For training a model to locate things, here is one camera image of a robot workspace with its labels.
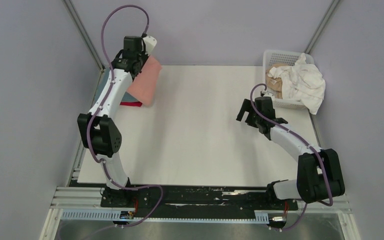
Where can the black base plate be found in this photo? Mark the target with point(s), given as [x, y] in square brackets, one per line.
[194, 202]

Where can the salmon pink t-shirt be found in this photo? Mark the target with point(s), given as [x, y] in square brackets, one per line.
[144, 85]

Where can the aluminium frame rail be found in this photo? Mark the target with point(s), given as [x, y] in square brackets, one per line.
[76, 198]

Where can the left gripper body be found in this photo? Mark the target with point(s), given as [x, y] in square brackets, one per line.
[142, 57]

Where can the beige crumpled t-shirt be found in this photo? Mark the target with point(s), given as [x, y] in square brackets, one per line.
[278, 78]

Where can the white crumpled t-shirt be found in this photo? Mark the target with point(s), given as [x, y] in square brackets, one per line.
[313, 84]

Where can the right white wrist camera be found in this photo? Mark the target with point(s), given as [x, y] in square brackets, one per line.
[268, 95]

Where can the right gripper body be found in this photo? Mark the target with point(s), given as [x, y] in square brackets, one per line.
[252, 119]

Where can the folded grey-blue t-shirt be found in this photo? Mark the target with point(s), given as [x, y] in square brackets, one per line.
[127, 98]

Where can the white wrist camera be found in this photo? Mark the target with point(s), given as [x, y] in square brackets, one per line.
[268, 95]
[150, 44]

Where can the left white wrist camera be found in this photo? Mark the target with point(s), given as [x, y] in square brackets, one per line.
[150, 44]

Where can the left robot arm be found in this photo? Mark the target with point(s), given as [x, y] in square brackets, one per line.
[99, 133]

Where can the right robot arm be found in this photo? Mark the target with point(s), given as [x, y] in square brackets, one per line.
[319, 175]

